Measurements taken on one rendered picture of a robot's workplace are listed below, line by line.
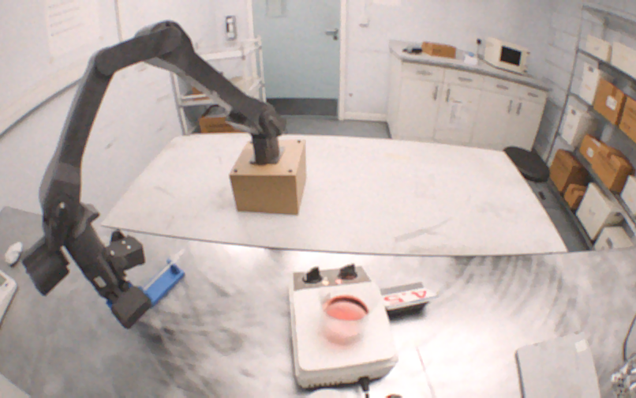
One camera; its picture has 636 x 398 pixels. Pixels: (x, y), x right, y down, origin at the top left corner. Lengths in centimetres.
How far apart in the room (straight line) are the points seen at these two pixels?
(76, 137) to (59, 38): 139
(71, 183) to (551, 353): 76
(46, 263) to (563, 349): 82
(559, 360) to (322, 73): 308
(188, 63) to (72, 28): 142
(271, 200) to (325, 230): 13
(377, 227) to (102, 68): 56
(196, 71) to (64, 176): 24
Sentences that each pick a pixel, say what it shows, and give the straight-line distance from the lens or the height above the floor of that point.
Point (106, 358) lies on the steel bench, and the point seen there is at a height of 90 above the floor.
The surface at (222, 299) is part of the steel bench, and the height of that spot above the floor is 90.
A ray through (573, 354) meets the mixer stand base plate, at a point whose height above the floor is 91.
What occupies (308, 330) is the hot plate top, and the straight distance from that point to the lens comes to 37.
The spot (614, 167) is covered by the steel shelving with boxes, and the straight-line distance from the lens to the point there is 246.
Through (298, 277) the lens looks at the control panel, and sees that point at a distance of 48.
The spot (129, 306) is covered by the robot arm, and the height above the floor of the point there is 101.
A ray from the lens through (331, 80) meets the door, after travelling 321.
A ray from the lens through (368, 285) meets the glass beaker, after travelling 32.
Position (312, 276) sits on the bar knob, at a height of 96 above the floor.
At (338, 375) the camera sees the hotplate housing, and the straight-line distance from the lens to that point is 38.
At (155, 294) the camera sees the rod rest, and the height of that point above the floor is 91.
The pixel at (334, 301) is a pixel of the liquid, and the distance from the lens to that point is 36.
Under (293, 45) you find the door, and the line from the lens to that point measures 317.
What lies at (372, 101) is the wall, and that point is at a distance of 330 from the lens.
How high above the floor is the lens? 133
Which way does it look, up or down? 39 degrees down
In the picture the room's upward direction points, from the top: 1 degrees counter-clockwise
